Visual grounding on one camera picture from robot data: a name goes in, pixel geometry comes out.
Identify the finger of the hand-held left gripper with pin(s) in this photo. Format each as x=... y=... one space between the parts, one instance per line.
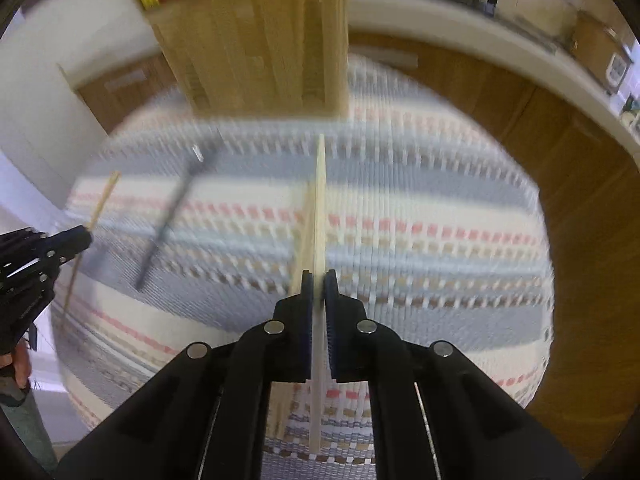
x=20 y=242
x=67 y=242

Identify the beige plastic utensil basket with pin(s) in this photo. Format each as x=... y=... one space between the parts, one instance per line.
x=250 y=50

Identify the clear grey plastic spoon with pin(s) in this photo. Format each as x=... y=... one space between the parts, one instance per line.
x=172 y=215

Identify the wooden chopstick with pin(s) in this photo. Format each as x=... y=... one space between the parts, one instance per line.
x=320 y=210
x=307 y=225
x=102 y=205

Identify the beige rice cooker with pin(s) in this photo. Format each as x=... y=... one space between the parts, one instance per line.
x=595 y=45

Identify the person's grey trouser leg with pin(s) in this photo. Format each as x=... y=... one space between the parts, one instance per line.
x=30 y=425

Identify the person's left hand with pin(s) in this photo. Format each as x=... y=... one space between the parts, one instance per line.
x=21 y=365

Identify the wooden base cabinets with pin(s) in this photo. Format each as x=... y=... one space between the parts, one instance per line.
x=575 y=210

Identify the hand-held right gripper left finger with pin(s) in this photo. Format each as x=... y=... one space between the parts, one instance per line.
x=307 y=310

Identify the white kitchen countertop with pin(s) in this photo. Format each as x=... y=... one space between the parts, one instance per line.
x=425 y=10

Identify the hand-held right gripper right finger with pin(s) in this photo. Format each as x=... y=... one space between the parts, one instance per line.
x=331 y=310

